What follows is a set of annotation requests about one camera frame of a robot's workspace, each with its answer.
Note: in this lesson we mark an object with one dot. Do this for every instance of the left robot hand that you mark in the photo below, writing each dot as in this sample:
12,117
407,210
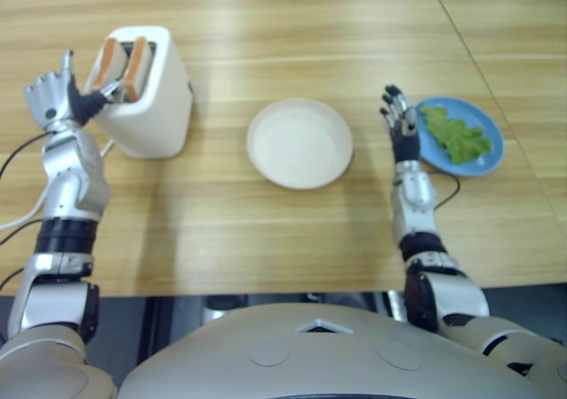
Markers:
48,97

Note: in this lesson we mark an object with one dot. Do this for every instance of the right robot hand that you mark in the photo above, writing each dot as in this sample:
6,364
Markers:
405,137

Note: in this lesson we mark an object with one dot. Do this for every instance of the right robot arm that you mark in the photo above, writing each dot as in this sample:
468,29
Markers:
416,213

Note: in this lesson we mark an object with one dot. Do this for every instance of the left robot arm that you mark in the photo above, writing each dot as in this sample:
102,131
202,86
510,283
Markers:
71,182

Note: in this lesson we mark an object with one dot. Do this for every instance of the green lettuce leaf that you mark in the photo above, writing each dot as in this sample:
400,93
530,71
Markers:
456,135

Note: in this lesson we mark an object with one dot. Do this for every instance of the bread slice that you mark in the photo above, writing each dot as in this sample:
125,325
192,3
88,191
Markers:
106,62
135,68

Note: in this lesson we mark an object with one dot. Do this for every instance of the blue round plate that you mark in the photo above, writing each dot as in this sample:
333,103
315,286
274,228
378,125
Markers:
485,159

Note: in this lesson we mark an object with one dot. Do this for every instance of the cream round plate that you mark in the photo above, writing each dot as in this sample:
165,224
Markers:
300,144

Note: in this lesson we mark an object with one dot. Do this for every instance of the cream toaster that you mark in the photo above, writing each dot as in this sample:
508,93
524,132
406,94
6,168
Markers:
155,106

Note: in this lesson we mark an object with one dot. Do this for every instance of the robot body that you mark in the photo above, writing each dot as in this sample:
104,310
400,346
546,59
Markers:
319,363

